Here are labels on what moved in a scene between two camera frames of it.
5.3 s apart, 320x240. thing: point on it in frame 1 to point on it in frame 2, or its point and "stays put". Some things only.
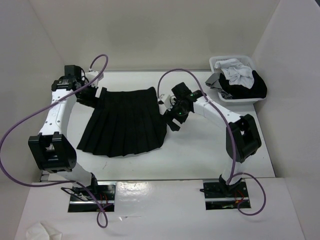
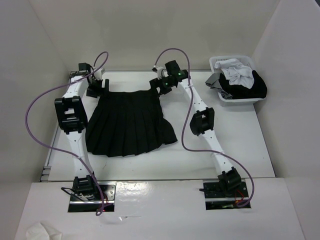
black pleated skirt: x=125 y=123 stays put
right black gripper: x=170 y=115 to x=154 y=84
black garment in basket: x=259 y=90 stays put
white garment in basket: x=237 y=73 stays put
